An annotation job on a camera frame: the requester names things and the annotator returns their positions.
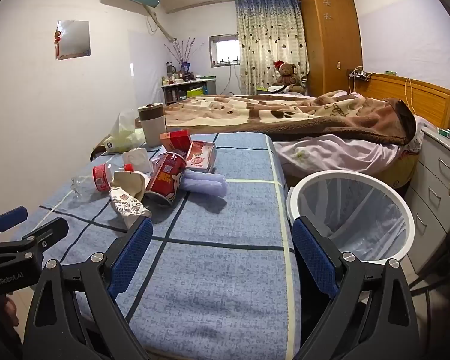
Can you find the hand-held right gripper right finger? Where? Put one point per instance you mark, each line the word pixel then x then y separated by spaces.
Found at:
pixel 313 255

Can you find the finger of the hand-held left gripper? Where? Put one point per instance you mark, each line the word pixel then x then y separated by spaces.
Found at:
pixel 52 230
pixel 11 219

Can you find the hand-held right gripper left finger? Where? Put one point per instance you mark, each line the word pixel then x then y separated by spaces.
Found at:
pixel 133 255

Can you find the clear bottle with red label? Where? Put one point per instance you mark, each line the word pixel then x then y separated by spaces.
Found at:
pixel 101 178

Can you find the red printed can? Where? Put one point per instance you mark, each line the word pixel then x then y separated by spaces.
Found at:
pixel 165 180

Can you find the white squeeze tube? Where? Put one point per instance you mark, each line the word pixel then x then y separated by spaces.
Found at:
pixel 137 159

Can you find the white plastic bin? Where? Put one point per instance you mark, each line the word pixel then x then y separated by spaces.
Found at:
pixel 408 228

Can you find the purple foam net sleeve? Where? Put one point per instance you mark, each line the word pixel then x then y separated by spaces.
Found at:
pixel 206 185

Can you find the red and white box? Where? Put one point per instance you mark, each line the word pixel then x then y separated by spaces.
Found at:
pixel 200 157

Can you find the orange and red box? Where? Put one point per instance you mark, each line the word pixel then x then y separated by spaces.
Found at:
pixel 176 140

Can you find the blue plaid table cover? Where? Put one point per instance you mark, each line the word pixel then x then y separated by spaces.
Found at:
pixel 217 270

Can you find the pink bedsheet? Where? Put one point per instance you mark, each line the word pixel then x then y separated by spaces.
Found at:
pixel 333 153

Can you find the yellow tissue pack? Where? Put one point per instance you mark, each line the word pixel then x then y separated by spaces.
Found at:
pixel 125 138

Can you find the yellow bed base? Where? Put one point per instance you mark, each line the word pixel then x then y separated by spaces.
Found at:
pixel 403 170

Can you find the beige cup with brown band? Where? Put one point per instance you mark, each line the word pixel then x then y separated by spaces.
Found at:
pixel 153 127

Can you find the brown paw print blanket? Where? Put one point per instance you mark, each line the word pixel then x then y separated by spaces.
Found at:
pixel 285 118

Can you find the grey drawer cabinet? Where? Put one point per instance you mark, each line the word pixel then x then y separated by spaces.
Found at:
pixel 431 180

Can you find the cluttered desk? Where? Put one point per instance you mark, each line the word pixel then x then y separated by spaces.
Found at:
pixel 180 88

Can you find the green box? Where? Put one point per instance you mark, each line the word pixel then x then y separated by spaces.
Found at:
pixel 197 92

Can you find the teddy bear with red hat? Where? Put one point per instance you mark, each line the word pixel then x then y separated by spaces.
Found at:
pixel 286 75

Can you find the red hanging ornament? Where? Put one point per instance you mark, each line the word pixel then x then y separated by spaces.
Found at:
pixel 58 41

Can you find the power strip with chargers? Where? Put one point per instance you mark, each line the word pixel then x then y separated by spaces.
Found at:
pixel 360 75

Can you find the wooden headboard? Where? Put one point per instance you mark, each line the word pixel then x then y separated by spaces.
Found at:
pixel 427 97

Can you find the dried branches in vase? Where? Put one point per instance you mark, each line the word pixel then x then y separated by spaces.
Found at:
pixel 182 50

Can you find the wooden wardrobe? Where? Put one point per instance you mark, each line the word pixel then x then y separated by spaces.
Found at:
pixel 332 41

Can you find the heart print curtain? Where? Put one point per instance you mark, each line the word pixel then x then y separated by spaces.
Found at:
pixel 272 41

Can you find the small window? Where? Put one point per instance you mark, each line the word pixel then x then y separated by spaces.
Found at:
pixel 225 50

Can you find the wrapped air conditioner pipe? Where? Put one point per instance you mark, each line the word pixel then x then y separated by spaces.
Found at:
pixel 161 26

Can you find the white wall panel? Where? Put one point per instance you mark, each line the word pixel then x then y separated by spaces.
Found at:
pixel 146 71

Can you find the square wall mirror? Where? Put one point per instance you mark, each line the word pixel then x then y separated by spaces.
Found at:
pixel 75 39

